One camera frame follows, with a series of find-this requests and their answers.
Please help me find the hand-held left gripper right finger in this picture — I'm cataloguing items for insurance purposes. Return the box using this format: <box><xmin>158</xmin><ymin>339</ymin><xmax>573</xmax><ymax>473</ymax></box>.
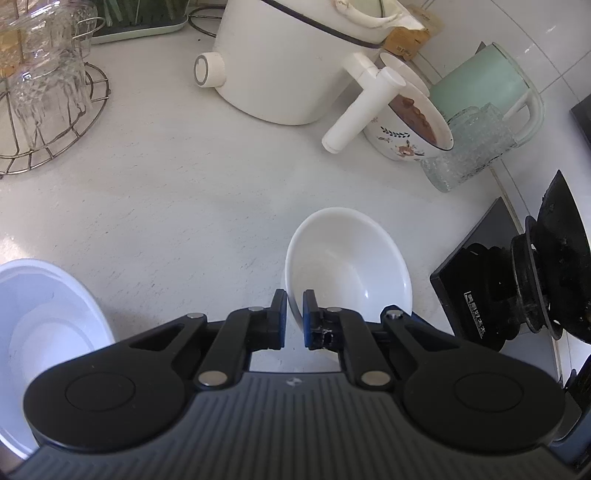
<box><xmin>301</xmin><ymin>288</ymin><xmax>451</xmax><ymax>389</ymax></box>

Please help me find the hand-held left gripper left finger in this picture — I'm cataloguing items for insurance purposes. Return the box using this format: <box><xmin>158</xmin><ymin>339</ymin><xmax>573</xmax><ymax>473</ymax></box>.
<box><xmin>129</xmin><ymin>288</ymin><xmax>288</xmax><ymax>389</ymax></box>

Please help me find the small white ceramic bowl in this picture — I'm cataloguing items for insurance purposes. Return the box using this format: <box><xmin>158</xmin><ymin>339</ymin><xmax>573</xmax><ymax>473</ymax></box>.
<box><xmin>281</xmin><ymin>208</ymin><xmax>413</xmax><ymax>365</ymax></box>

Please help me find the black cooktop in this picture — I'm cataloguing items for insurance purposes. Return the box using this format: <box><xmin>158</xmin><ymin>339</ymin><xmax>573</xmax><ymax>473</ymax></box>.
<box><xmin>429</xmin><ymin>95</ymin><xmax>591</xmax><ymax>357</ymax></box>

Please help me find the textured glass mug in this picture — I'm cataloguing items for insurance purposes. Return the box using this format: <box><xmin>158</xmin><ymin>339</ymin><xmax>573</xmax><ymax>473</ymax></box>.
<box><xmin>420</xmin><ymin>104</ymin><xmax>518</xmax><ymax>193</ymax></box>

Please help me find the white plastic bowl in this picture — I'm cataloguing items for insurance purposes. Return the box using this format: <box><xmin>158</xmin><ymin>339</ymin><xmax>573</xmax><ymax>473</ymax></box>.
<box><xmin>0</xmin><ymin>258</ymin><xmax>116</xmax><ymax>460</ymax></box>

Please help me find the green pitcher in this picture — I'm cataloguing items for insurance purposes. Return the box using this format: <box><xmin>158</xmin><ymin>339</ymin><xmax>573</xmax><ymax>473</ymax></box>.
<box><xmin>427</xmin><ymin>42</ymin><xmax>546</xmax><ymax>149</ymax></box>

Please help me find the white electric pot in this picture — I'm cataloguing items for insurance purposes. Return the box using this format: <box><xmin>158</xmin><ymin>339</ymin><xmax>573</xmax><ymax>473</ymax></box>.
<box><xmin>194</xmin><ymin>0</ymin><xmax>410</xmax><ymax>153</ymax></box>

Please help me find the brown paper tag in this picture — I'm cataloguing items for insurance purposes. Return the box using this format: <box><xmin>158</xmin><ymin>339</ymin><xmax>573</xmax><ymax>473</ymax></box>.
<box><xmin>383</xmin><ymin>7</ymin><xmax>442</xmax><ymax>61</ymax></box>

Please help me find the textured glass cup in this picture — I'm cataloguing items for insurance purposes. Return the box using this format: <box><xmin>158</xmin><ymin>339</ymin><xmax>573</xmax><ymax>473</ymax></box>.
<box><xmin>7</xmin><ymin>58</ymin><xmax>91</xmax><ymax>149</ymax></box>
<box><xmin>0</xmin><ymin>0</ymin><xmax>86</xmax><ymax>70</ymax></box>

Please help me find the green chopstick holder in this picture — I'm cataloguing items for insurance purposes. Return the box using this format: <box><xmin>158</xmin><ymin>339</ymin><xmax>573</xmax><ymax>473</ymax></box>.
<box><xmin>90</xmin><ymin>0</ymin><xmax>190</xmax><ymax>45</ymax></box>

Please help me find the metal wire cup rack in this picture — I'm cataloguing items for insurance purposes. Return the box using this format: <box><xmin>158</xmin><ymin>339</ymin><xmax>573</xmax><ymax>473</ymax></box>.
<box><xmin>0</xmin><ymin>16</ymin><xmax>112</xmax><ymax>179</ymax></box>

